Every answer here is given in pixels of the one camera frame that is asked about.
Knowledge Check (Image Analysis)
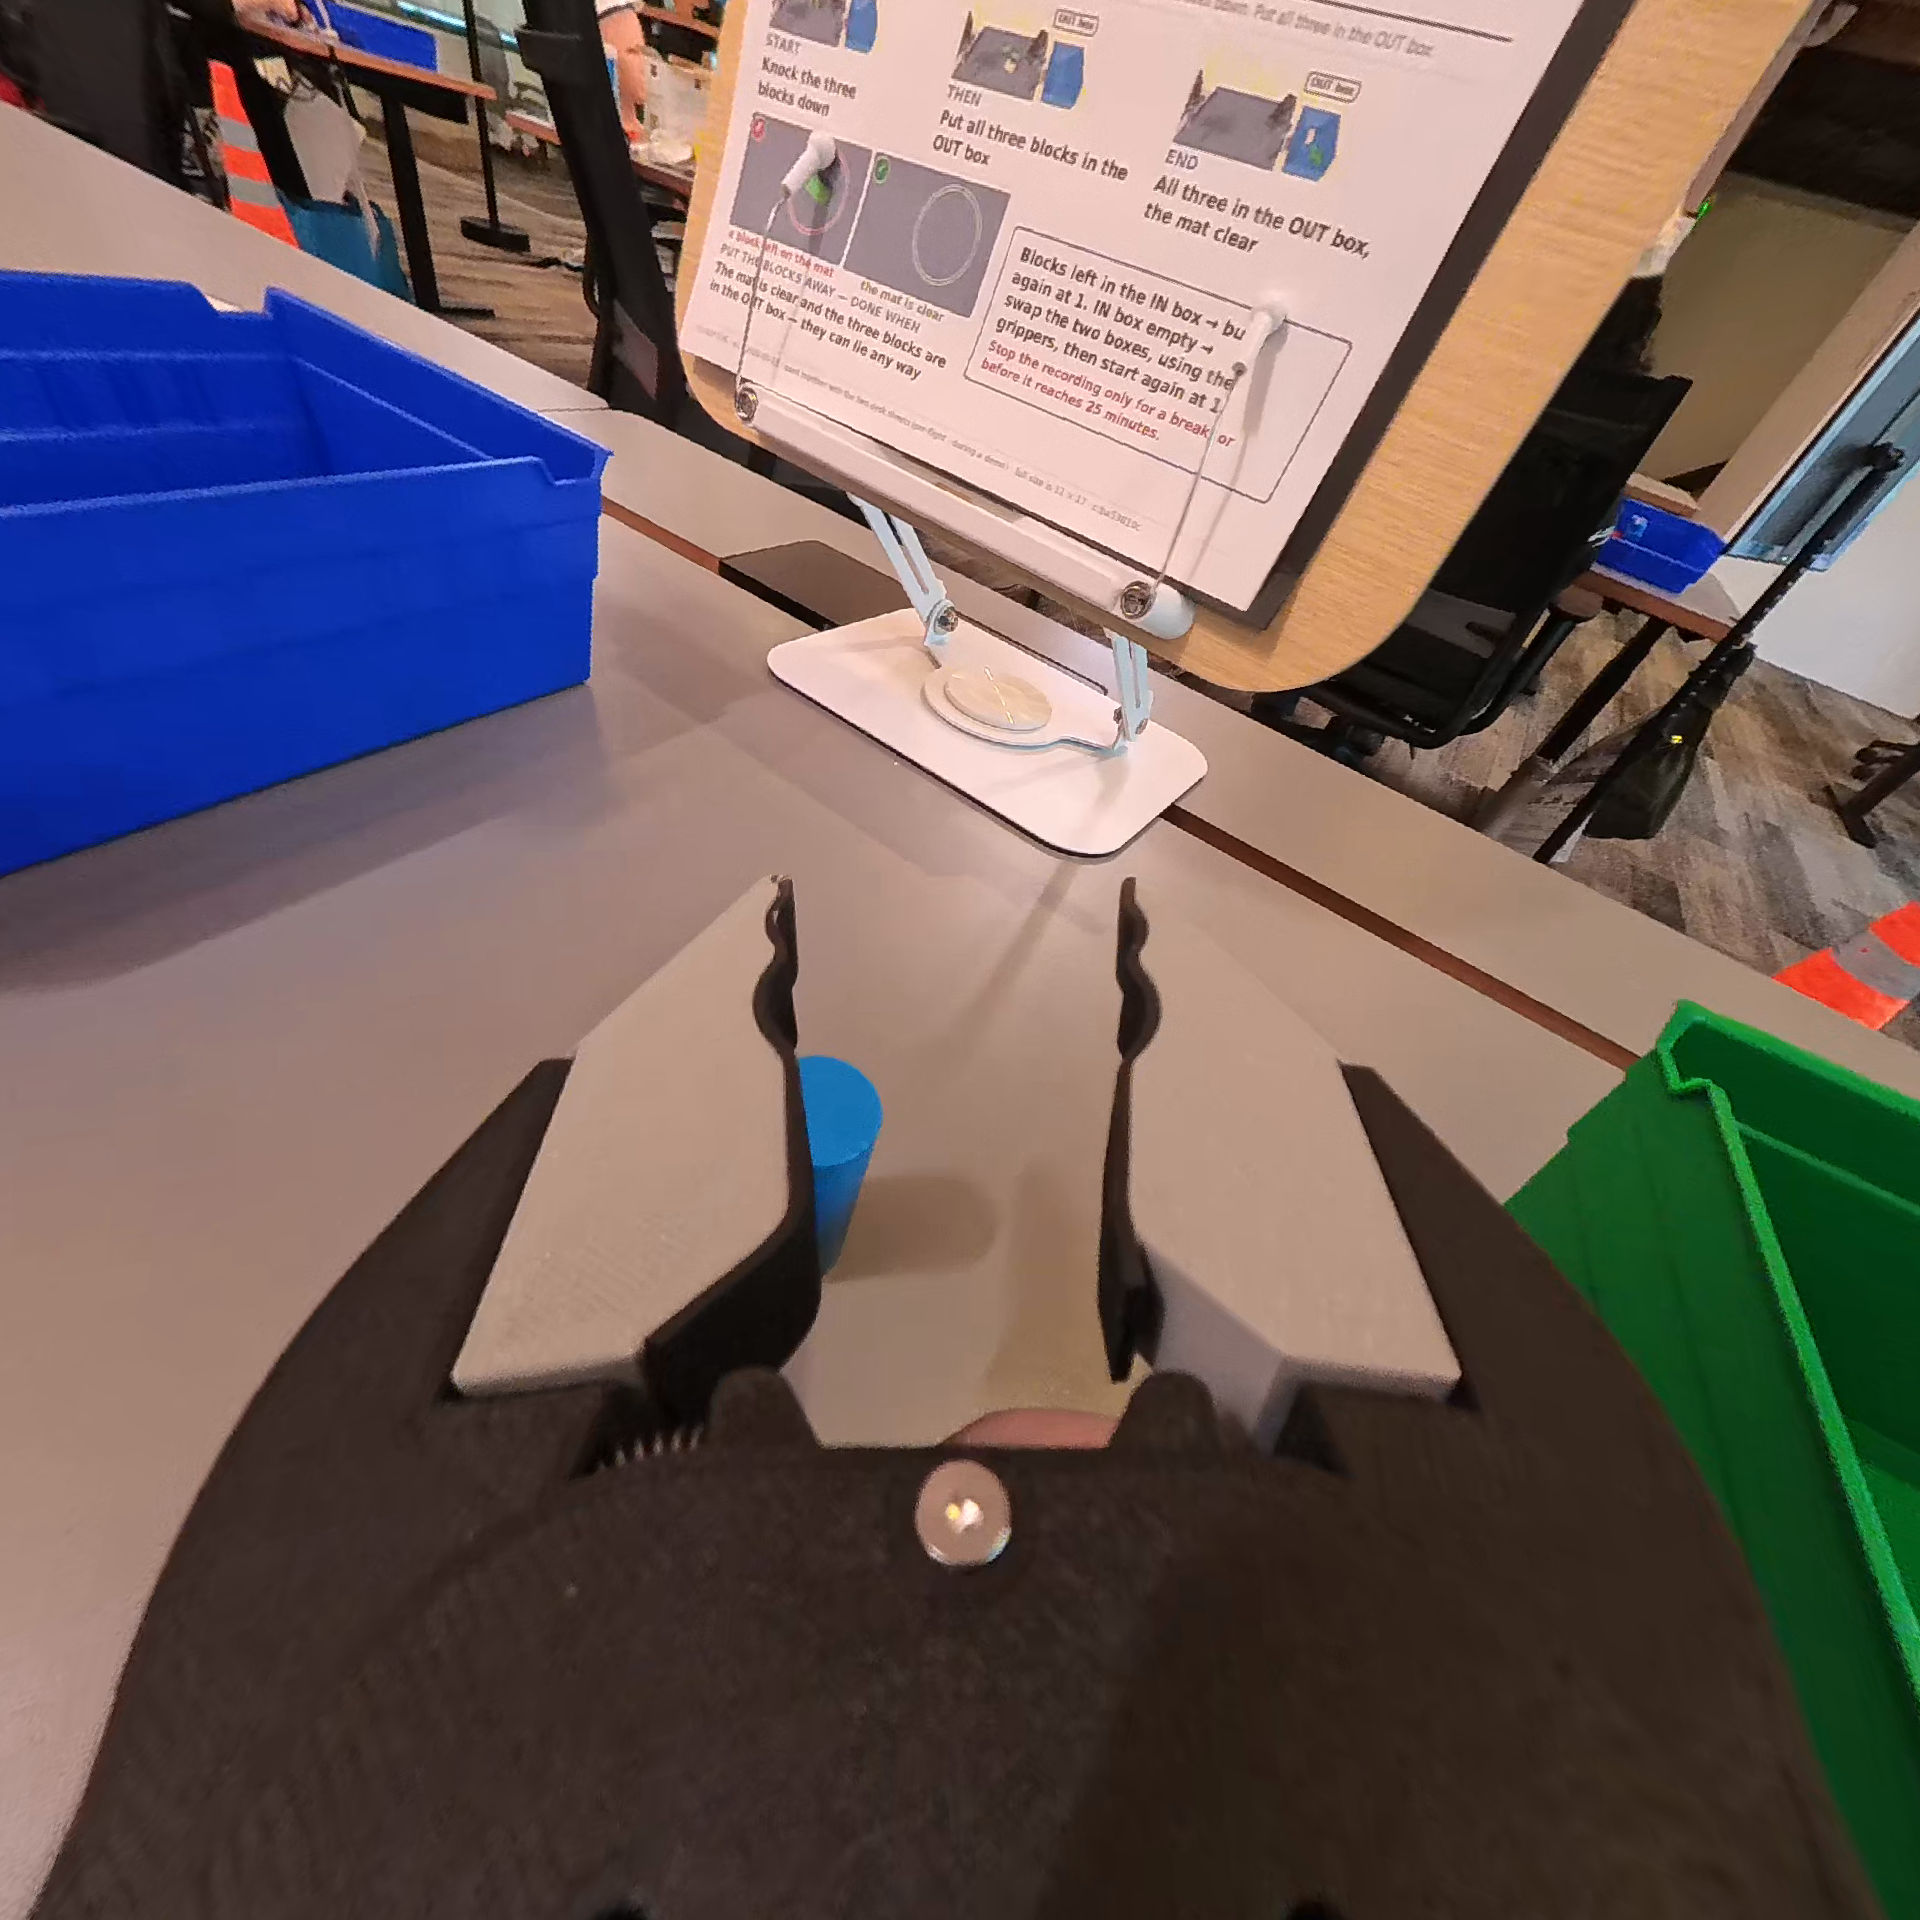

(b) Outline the wooden backing board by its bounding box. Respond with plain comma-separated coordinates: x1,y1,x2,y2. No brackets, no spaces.
673,0,1840,696

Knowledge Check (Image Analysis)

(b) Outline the white document stand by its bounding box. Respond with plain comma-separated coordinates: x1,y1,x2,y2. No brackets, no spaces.
725,133,1291,862

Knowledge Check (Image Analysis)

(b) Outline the blue plastic bin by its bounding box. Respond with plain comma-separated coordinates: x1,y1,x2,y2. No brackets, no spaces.
0,267,609,881

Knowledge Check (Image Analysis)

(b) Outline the small blue storage bin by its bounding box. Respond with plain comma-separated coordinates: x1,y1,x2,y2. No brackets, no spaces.
1594,494,1728,593
322,0,437,70

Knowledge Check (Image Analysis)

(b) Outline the wooden background table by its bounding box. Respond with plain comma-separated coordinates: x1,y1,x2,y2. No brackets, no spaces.
224,0,497,319

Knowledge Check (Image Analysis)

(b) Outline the green plastic bin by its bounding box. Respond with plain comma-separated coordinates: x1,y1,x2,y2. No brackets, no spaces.
1504,997,1920,1909

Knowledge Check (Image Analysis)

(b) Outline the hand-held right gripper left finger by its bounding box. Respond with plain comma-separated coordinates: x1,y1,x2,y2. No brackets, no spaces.
446,875,828,1400

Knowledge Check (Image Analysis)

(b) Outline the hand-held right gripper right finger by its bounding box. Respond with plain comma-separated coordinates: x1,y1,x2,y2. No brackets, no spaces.
1094,875,1464,1454

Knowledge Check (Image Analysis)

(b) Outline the orange traffic cone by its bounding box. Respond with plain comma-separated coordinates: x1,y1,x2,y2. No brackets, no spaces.
1773,900,1920,1035
201,60,301,251

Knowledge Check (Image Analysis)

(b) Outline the blue cylinder block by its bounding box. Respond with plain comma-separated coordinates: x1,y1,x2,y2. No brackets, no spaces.
791,1054,887,1278

